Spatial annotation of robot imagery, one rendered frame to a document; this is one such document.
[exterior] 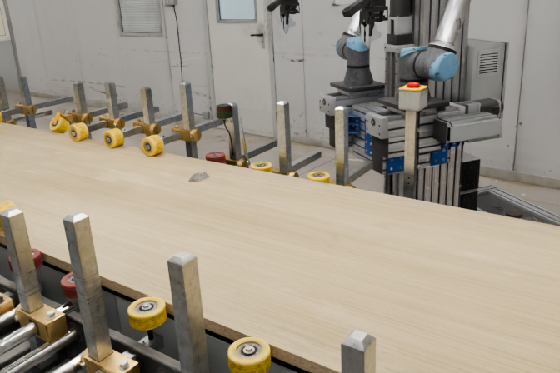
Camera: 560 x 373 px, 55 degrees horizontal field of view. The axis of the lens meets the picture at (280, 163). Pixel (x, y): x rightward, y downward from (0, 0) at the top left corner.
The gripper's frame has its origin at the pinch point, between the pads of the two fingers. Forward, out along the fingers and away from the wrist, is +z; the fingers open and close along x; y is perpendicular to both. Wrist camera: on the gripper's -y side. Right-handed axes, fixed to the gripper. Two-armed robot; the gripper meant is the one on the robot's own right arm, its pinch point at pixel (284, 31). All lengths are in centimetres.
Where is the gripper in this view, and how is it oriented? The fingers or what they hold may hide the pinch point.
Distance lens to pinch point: 286.2
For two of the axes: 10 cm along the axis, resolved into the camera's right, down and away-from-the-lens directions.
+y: 9.3, -1.6, 3.2
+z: 0.5, 9.5, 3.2
